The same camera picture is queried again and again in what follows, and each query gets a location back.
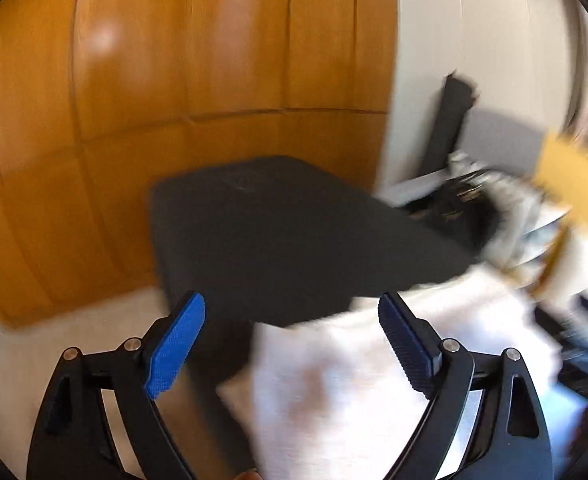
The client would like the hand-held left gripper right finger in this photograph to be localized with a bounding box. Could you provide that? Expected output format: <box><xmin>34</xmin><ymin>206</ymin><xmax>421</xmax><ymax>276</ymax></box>
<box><xmin>378</xmin><ymin>291</ymin><xmax>555</xmax><ymax>480</ymax></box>

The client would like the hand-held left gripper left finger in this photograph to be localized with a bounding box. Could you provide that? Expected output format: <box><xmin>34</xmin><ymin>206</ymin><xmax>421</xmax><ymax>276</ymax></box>
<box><xmin>26</xmin><ymin>290</ymin><xmax>207</xmax><ymax>480</ymax></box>

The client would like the white knit sweater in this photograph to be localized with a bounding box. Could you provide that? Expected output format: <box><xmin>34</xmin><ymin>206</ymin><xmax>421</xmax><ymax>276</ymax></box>
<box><xmin>216</xmin><ymin>260</ymin><xmax>565</xmax><ymax>480</ymax></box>

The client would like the black shoulder bag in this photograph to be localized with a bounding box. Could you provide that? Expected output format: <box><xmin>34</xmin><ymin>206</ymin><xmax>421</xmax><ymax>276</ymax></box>
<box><xmin>409</xmin><ymin>175</ymin><xmax>502</xmax><ymax>251</ymax></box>

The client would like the triangle pattern cushion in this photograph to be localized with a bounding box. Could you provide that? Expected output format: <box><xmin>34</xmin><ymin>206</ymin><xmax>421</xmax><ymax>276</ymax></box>
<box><xmin>449</xmin><ymin>152</ymin><xmax>570</xmax><ymax>281</ymax></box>

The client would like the blue yellow grey sofa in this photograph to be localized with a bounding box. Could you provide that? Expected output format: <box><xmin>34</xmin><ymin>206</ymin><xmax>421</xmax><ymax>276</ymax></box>
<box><xmin>379</xmin><ymin>110</ymin><xmax>588</xmax><ymax>401</ymax></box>

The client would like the black upright post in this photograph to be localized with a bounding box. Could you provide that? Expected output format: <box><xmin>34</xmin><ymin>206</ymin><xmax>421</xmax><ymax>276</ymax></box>
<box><xmin>421</xmin><ymin>72</ymin><xmax>480</xmax><ymax>176</ymax></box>

